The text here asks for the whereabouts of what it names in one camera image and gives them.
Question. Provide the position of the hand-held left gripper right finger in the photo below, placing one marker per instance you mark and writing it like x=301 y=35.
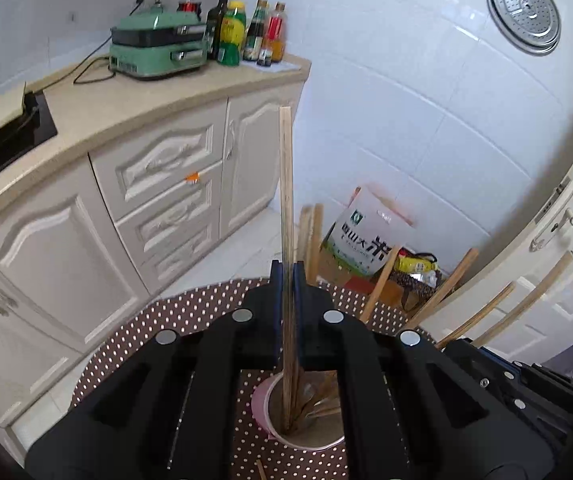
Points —
x=302 y=325

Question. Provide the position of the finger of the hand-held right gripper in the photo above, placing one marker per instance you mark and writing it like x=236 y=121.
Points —
x=501 y=359
x=496 y=385

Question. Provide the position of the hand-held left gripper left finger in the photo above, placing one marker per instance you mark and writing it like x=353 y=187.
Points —
x=275 y=320

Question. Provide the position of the pink cup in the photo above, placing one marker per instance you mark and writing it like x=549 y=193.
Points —
x=260 y=407

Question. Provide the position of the bamboo chopstick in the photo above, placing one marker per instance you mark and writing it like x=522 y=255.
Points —
x=260 y=471
x=287 y=185

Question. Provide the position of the brown cardboard box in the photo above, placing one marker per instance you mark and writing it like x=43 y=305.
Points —
x=394 y=294

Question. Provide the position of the white rice bag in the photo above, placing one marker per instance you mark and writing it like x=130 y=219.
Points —
x=361 y=240

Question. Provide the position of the brown polka dot tablecloth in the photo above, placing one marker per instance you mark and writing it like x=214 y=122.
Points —
x=166 y=310

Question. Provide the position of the patterned bag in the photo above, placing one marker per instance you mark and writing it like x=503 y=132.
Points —
x=406 y=280

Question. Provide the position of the yellow packet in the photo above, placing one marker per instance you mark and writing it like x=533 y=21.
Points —
x=414 y=263

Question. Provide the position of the orange tag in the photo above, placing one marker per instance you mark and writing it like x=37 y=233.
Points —
x=194 y=178

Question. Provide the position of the cream kitchen cabinet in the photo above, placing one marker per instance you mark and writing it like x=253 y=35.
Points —
x=51 y=260

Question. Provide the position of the white tray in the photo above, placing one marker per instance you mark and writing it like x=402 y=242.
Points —
x=289 y=66

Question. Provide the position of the small dark bottle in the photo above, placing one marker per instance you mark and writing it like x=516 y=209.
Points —
x=265 y=59

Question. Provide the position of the beige countertop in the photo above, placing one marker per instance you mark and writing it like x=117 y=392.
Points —
x=116 y=110

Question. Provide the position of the yellow green bottle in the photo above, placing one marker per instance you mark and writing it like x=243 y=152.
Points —
x=231 y=35

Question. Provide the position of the orange liquid bottle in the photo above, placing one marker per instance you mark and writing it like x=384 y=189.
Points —
x=275 y=30

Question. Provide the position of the dark bottle green cap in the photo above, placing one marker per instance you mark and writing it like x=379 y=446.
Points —
x=255 y=30

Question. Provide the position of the green electric grill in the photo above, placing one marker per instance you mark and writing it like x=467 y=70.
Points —
x=156 y=45

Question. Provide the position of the dark oil bottle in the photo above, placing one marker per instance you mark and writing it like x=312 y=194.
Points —
x=216 y=25

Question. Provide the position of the black cooktop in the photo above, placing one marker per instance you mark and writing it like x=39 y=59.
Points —
x=1 y=145

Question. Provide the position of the red label sauce bottle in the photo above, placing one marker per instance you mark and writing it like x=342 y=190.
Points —
x=189 y=2

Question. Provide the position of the round metal steamer tray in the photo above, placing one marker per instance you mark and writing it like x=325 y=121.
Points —
x=523 y=10

